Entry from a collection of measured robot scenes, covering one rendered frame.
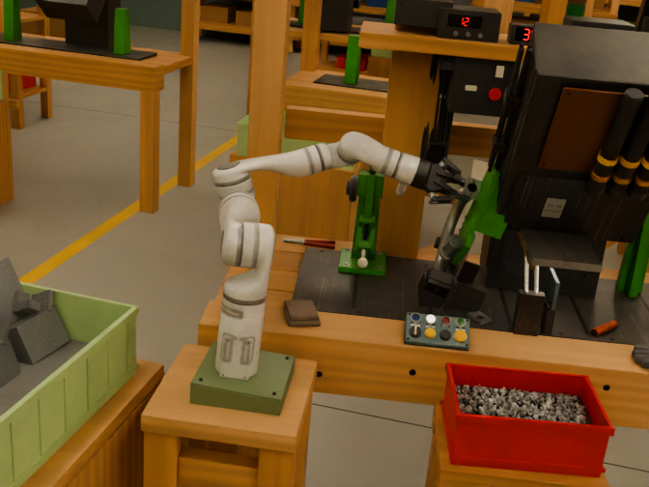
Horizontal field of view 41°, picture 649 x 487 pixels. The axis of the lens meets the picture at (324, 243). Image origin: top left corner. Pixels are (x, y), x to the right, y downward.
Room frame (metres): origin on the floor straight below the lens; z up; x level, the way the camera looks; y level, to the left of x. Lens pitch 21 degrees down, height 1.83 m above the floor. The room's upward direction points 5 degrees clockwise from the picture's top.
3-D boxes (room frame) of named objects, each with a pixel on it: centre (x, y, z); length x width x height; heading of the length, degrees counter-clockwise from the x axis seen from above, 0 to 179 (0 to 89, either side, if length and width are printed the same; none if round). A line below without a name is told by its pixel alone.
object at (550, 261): (2.02, -0.56, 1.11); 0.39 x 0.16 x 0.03; 177
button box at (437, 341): (1.83, -0.28, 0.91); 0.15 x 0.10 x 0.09; 87
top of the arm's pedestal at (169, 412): (1.63, 0.17, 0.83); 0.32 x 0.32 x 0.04; 84
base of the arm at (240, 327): (1.63, 0.16, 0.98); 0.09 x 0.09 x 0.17; 0
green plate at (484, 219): (2.06, -0.41, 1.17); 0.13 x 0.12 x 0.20; 87
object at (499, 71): (2.34, -0.39, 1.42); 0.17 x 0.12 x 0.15; 87
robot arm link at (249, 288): (1.63, 0.15, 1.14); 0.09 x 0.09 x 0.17; 10
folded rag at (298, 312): (1.89, 0.04, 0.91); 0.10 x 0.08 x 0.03; 11
